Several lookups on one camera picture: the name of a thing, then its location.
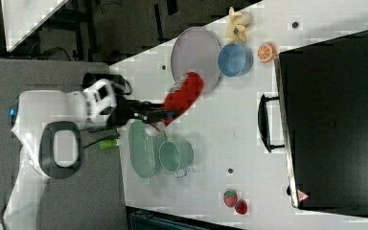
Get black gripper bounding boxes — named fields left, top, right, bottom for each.
left=108, top=96, right=173, bottom=126

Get red ketchup bottle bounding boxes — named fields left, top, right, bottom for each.
left=145, top=71, right=205, bottom=138

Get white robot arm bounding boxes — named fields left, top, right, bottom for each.
left=0, top=86, right=170, bottom=230

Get green marker cap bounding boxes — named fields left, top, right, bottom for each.
left=99, top=139, right=119, bottom=150

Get green metal mug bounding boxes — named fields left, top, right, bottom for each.
left=159, top=138, right=194, bottom=178

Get grey round plate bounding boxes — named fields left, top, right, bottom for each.
left=171, top=27, right=220, bottom=94

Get blue bowl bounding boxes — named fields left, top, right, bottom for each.
left=218, top=42, right=253, bottom=77

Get toy peeled banana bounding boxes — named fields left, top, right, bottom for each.
left=225, top=7, right=253, bottom=43

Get toy strawberry with leaves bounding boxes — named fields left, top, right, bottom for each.
left=223, top=190, right=238, bottom=208

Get toy orange slice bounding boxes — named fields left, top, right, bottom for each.
left=258, top=43, right=277, bottom=63

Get red toy strawberry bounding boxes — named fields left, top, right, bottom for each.
left=235, top=199, right=248, bottom=215

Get black toaster oven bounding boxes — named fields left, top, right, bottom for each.
left=258, top=30, right=368, bottom=218

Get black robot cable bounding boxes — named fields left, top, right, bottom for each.
left=81, top=75, right=132, bottom=150

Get large black cylinder post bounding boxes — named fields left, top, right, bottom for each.
left=81, top=73, right=127, bottom=92

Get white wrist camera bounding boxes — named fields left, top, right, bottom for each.
left=82, top=79, right=117, bottom=118

